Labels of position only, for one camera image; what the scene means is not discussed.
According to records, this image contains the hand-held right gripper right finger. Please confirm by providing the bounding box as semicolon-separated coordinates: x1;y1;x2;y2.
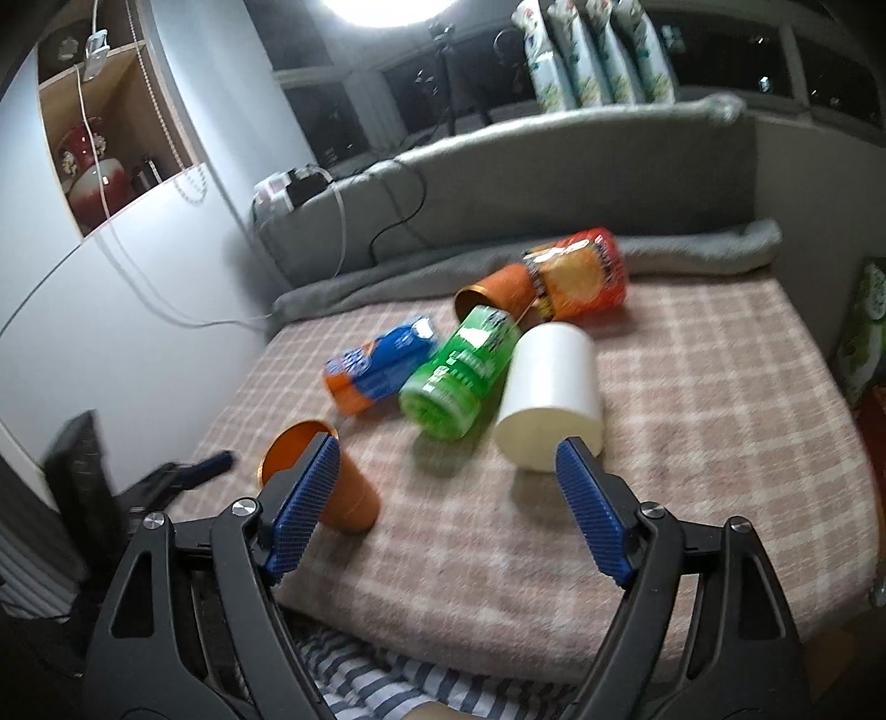
555;436;812;720

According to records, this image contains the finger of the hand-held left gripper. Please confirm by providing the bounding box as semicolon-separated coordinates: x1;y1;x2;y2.
135;450;235;512

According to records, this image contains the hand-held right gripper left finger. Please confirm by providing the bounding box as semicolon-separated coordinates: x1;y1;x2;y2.
83;435;342;720

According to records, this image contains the orange cup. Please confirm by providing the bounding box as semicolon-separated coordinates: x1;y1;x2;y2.
256;419;383;536
453;263;539;326

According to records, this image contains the white cup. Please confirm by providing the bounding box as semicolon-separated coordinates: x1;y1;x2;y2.
493;322;605;476

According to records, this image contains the pink plaid blanket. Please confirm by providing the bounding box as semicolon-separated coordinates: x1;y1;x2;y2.
259;275;879;685

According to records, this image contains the blue and orange snack can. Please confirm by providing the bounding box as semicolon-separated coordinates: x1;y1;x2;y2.
323;316;439;417

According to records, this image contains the blue striped cloth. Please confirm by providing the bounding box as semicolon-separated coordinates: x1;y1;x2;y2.
289;613;584;720

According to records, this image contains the green snack can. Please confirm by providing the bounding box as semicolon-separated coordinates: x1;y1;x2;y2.
399;305;522;441

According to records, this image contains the orange chip can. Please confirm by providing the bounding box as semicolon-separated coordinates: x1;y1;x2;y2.
521;227;628;324

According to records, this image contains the power strip with plugs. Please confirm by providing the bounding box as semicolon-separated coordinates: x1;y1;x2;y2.
252;164;334;217

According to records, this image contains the small dark jar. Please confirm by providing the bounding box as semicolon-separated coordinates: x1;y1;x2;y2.
130;153;166;196

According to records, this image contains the red and white vase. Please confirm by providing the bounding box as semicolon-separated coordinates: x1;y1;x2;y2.
55;117;131;234

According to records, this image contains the green packet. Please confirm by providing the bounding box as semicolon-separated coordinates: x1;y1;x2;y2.
832;258;886;411

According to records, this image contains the grey sofa back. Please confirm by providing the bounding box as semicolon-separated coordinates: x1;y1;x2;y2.
250;93;760;293

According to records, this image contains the white charger plug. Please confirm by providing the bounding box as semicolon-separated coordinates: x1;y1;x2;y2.
81;30;113;79

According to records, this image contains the round ceiling lamp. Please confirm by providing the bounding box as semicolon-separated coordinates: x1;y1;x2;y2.
324;0;452;30

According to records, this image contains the white charging cable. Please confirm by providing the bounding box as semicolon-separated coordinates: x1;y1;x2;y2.
73;0;279;328

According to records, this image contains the black cable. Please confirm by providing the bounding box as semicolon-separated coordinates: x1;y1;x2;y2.
368;164;428;265

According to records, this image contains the white bead cord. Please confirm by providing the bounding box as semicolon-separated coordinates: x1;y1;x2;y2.
126;0;210;207

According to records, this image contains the wooden wall shelf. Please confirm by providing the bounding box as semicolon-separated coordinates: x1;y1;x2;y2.
33;0;210;241

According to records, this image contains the black tripod with camera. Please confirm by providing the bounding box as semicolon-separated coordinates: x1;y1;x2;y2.
414;23;497;137

